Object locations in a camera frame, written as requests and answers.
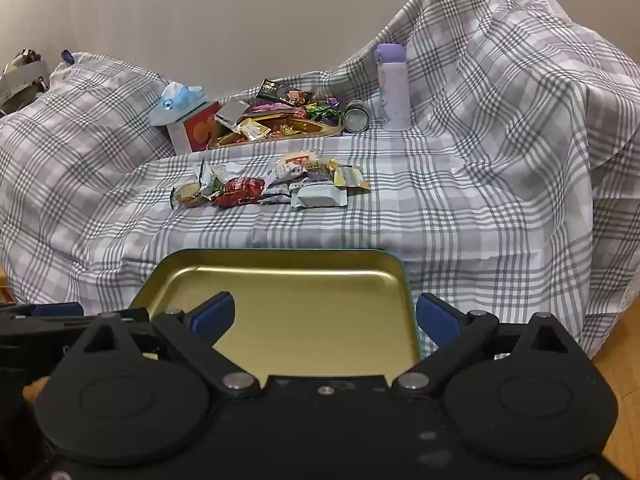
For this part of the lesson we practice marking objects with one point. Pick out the gold white snack packet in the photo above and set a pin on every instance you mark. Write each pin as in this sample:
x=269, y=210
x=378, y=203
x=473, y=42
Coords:
x=352, y=179

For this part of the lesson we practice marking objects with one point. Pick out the green biscuit packet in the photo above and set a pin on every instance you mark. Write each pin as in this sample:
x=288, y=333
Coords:
x=189, y=196

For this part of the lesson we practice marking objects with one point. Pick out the gold candy dish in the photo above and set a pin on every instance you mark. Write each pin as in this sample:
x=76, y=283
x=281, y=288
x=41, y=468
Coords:
x=320, y=132

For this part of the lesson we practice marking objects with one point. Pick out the dark drink can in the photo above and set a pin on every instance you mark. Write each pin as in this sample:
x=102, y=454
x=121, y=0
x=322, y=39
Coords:
x=356, y=119

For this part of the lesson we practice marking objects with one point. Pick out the red snack packet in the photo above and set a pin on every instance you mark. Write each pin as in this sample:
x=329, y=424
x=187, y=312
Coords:
x=240, y=191

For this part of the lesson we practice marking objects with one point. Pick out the pink dark snack packet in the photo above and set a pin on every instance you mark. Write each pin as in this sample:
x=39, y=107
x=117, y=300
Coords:
x=267, y=107

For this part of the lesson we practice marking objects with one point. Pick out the grey cardboard box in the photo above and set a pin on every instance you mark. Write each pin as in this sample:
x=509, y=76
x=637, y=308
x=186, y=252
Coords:
x=22, y=82

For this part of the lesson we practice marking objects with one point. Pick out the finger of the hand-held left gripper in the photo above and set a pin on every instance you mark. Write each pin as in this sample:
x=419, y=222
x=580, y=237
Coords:
x=30, y=347
x=55, y=309

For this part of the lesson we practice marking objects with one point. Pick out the rice cracker packet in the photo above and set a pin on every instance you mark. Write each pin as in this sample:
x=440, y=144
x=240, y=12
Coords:
x=295, y=164

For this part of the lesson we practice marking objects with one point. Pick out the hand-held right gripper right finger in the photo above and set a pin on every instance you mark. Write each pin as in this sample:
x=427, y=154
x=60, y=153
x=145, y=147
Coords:
x=435, y=317

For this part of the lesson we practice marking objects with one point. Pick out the cream snack packet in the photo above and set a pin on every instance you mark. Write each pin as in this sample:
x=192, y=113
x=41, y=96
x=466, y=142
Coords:
x=255, y=130

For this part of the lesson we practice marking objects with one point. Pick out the purple insulated bottle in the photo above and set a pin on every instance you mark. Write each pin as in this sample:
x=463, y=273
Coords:
x=392, y=90

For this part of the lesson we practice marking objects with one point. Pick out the red and white box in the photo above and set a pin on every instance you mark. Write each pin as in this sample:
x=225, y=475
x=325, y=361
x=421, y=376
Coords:
x=192, y=132

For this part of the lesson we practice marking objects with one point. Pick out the gold tin tray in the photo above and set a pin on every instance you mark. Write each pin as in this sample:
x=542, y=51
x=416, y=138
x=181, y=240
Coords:
x=300, y=305

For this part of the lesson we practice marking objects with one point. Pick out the grey plaid cloth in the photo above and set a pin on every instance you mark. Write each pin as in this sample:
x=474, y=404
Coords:
x=475, y=185

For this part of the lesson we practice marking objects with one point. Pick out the silver foil packet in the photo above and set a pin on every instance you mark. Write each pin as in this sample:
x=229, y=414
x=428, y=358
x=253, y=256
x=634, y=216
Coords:
x=231, y=112

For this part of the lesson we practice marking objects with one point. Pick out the blue tissue pack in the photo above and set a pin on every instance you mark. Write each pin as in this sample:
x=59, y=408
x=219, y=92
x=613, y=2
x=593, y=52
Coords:
x=175, y=102

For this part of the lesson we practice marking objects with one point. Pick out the black wafer box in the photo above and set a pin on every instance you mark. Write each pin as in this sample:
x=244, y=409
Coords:
x=282, y=92

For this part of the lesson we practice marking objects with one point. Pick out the white hawthorn strip packet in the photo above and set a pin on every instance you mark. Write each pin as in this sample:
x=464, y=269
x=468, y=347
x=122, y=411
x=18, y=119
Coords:
x=320, y=197

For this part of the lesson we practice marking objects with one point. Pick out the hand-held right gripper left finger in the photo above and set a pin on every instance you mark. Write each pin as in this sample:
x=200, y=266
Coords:
x=215, y=316

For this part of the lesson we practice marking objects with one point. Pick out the green white snack packet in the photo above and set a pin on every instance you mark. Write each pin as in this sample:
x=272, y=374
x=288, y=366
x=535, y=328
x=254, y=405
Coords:
x=212, y=177

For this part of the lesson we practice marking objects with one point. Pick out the camouflage cloth item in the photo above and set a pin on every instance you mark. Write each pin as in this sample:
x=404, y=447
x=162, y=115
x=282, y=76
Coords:
x=22, y=57

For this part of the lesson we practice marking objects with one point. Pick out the blue clip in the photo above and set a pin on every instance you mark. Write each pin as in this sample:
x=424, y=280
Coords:
x=67, y=56

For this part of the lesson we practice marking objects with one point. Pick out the clear walnut packet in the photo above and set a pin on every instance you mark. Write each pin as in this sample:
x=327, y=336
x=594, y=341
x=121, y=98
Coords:
x=320, y=177

